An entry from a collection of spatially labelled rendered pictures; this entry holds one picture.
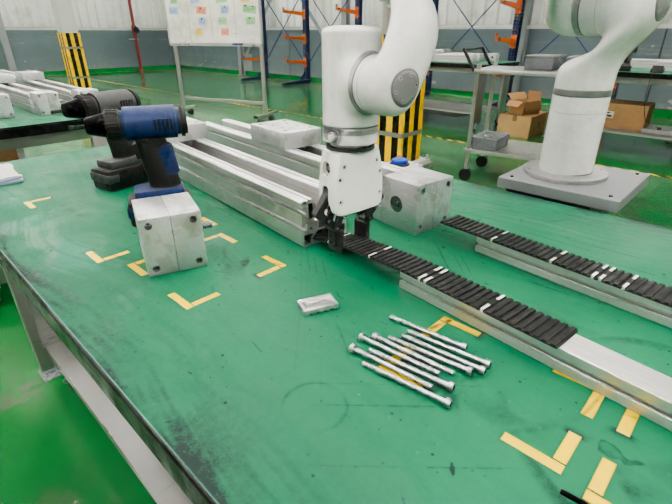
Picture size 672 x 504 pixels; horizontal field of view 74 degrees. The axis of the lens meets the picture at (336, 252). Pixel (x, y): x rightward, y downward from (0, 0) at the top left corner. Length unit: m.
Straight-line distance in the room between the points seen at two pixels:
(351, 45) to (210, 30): 6.13
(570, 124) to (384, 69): 0.66
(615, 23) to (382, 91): 0.64
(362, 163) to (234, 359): 0.34
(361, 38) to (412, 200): 0.31
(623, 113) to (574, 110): 4.44
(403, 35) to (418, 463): 0.47
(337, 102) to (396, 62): 0.11
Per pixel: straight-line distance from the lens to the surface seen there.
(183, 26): 7.03
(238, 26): 6.49
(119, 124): 0.91
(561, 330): 0.58
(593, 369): 0.55
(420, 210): 0.84
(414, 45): 0.61
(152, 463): 1.23
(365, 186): 0.71
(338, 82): 0.65
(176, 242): 0.73
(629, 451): 0.52
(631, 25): 1.13
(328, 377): 0.51
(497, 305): 0.60
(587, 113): 1.17
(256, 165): 1.01
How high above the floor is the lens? 1.12
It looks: 26 degrees down
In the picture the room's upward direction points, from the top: straight up
